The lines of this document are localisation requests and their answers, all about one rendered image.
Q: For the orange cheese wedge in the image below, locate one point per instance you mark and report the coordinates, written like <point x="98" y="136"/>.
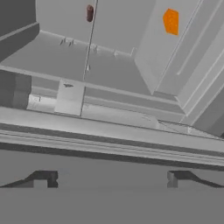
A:
<point x="171" y="21"/>

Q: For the brown sausage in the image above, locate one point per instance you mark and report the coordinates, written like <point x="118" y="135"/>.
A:
<point x="90" y="13"/>

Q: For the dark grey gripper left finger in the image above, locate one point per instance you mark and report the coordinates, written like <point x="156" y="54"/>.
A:
<point x="43" y="176"/>

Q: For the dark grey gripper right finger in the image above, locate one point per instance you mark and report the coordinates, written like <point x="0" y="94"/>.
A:
<point x="178" y="177"/>

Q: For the grey fridge door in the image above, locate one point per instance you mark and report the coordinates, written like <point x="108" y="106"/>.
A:
<point x="192" y="67"/>

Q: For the grey fridge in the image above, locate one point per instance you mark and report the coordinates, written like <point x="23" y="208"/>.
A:
<point x="110" y="87"/>

